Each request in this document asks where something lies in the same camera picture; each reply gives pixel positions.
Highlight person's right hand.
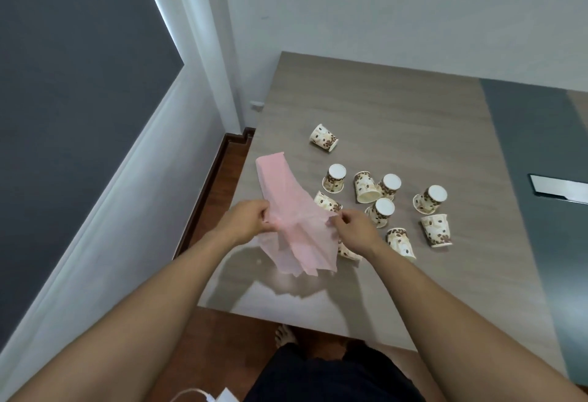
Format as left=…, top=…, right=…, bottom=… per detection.
left=326, top=209, right=386, bottom=261

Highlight pink plastic bag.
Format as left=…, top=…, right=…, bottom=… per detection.
left=255, top=152, right=343, bottom=278

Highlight dark grey window blind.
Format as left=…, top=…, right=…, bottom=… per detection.
left=0, top=0, right=185, bottom=352

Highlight person's left hand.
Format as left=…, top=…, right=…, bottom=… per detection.
left=222, top=199, right=277, bottom=247

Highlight person's black shorts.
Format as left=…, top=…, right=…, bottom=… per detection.
left=243, top=340, right=426, bottom=402

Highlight person's right forearm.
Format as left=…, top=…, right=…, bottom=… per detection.
left=363, top=245, right=588, bottom=402

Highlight person's left forearm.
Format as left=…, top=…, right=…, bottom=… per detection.
left=8, top=228, right=239, bottom=402

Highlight person's left foot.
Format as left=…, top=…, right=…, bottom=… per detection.
left=274, top=324, right=300, bottom=350

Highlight group of printed paper cups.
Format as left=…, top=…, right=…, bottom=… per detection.
left=309, top=123, right=454, bottom=263

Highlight white cable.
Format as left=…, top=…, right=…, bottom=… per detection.
left=169, top=387, right=240, bottom=402

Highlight brown wooden baseboard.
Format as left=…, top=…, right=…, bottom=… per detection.
left=173, top=127, right=256, bottom=260

